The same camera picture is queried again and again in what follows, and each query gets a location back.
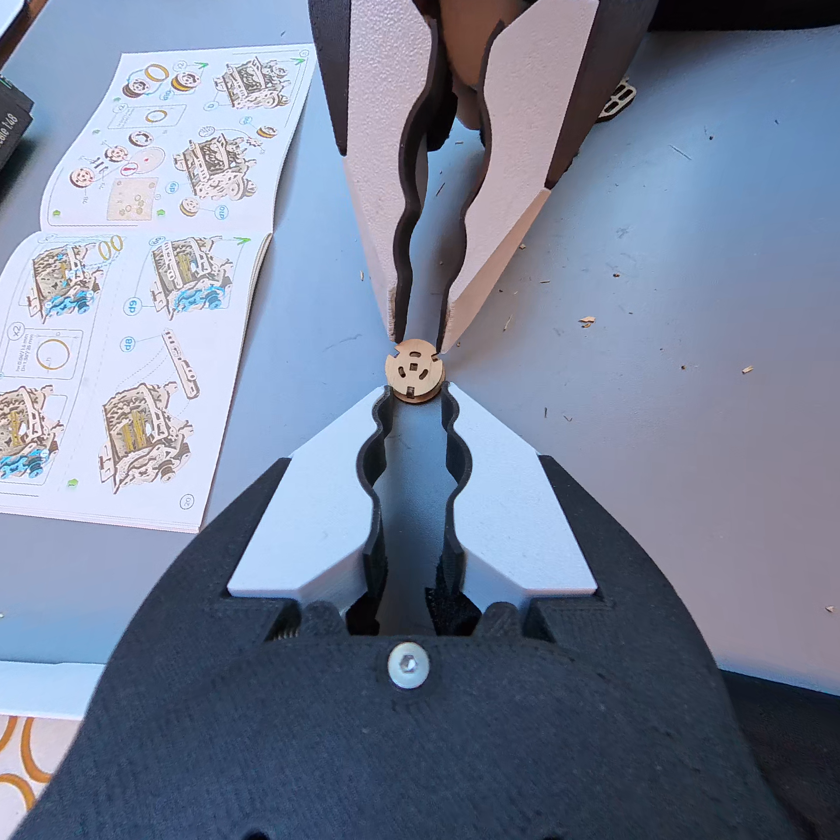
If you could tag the black model kit box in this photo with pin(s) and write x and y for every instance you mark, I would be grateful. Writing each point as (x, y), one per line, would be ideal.
(13, 124)

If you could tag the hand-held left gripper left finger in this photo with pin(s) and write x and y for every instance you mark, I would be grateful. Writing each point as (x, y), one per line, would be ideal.
(308, 525)

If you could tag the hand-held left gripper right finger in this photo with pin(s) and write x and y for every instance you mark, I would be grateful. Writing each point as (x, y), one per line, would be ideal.
(522, 525)

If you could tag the illustrated instruction booklet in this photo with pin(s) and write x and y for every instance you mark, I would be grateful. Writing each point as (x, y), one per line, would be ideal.
(131, 328)

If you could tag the person's right hand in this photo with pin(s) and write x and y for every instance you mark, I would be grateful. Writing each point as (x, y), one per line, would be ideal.
(466, 59)

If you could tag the slotted wooden offcut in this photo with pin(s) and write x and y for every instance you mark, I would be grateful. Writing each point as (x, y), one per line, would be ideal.
(620, 105)

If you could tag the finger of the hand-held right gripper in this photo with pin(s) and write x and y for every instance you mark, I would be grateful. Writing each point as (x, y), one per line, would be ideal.
(525, 118)
(384, 98)

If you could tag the person's dark clothing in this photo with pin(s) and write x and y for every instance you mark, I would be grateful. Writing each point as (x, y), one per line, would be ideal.
(787, 774)

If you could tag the notched round wooden disc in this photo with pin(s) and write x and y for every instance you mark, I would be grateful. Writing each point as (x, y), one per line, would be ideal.
(397, 374)

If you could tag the white cardboard box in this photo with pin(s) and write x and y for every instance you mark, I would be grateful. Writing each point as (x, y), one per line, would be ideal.
(39, 689)

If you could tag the grey desk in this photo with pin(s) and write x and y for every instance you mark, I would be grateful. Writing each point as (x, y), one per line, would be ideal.
(656, 426)

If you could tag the round wooden disc with holes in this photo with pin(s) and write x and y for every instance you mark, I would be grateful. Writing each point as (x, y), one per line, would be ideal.
(420, 399)

